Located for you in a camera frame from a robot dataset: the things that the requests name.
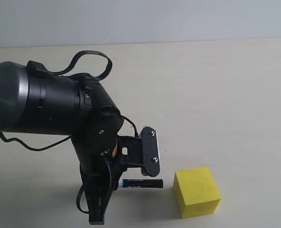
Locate black and white whiteboard marker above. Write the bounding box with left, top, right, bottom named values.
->
left=118, top=179, right=164, bottom=189

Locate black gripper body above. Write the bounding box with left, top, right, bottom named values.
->
left=80, top=152, right=128, bottom=225

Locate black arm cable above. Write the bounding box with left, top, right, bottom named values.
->
left=0, top=49, right=139, bottom=213

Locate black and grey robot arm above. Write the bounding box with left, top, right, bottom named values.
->
left=0, top=61, right=123, bottom=225

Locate yellow foam cube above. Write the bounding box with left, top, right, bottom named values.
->
left=173, top=167, right=221, bottom=219

